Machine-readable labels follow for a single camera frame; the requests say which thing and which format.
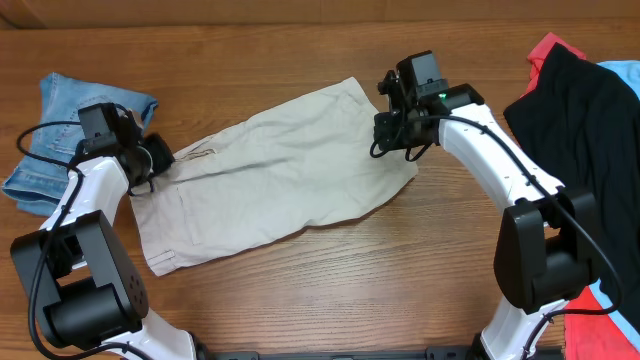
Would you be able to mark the folded blue denim jeans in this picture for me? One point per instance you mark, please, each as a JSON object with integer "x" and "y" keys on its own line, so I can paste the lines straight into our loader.
{"x": 37, "y": 186}

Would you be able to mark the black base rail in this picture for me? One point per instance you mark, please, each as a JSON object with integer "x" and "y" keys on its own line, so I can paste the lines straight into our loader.
{"x": 345, "y": 355}

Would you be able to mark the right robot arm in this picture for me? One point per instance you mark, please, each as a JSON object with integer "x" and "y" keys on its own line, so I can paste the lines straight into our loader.
{"x": 546, "y": 252}

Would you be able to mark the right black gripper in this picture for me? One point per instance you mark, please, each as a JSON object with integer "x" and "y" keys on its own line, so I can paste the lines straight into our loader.
{"x": 381, "y": 127}

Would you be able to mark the black garment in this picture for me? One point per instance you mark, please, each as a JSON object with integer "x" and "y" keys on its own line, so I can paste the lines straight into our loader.
{"x": 581, "y": 125}

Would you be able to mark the red garment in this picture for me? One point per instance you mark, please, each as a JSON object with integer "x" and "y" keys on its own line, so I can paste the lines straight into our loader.
{"x": 586, "y": 337}

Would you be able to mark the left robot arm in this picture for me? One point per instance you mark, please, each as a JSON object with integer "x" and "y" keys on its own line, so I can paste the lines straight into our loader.
{"x": 83, "y": 289}

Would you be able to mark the beige cotton shorts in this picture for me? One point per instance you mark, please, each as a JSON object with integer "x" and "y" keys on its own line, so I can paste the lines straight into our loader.
{"x": 304, "y": 163}

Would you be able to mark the light blue garment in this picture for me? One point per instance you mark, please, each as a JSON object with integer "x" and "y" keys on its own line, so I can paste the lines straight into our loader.
{"x": 628, "y": 71}

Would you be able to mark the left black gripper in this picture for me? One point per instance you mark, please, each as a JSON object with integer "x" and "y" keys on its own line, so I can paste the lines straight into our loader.
{"x": 163, "y": 157}

